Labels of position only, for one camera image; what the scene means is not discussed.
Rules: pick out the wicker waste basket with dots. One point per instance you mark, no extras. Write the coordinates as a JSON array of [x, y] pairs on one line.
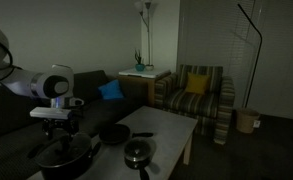
[[247, 121]]

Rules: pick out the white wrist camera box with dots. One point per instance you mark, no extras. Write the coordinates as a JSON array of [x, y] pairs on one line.
[[51, 113]]

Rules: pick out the white window blinds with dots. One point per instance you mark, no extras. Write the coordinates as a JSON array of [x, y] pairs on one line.
[[212, 33]]

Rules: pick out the teal potted plant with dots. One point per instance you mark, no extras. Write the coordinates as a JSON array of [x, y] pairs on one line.
[[139, 67]]

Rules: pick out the black frying pan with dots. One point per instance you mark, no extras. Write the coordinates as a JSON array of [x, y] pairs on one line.
[[114, 134]]

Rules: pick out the small glass saucepan lid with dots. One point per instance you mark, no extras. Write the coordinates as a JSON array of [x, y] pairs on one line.
[[139, 148]]

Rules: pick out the yellow cushion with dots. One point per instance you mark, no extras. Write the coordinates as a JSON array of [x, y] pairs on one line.
[[197, 83]]

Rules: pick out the large black pot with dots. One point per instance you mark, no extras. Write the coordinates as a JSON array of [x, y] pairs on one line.
[[66, 171]]

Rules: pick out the small black saucepan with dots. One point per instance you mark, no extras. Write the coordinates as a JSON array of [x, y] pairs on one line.
[[136, 164]]

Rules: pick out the thin black floor lamp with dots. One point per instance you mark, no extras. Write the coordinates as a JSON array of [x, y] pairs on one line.
[[260, 43]]

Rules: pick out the striped armchair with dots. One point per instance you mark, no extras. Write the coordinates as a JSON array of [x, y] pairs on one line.
[[192, 103]]

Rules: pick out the white multi-head floor lamp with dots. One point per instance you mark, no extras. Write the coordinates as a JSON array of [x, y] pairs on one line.
[[148, 33]]

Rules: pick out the dark grey sofa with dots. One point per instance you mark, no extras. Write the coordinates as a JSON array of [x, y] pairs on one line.
[[6, 156]]

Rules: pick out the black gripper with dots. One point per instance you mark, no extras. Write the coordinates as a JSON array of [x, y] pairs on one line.
[[61, 126]]

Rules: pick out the blue pillow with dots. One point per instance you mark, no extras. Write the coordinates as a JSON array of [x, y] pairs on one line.
[[111, 90]]

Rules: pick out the grey coffee table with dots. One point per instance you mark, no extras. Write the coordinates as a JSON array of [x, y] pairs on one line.
[[162, 126]]

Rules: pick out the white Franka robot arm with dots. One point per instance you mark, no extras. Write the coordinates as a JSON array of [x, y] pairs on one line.
[[26, 83]]

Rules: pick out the small white bowl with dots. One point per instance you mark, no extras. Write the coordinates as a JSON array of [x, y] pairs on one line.
[[149, 67]]

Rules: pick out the wooden white-topped side table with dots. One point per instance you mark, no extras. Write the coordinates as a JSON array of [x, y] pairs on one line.
[[142, 83]]

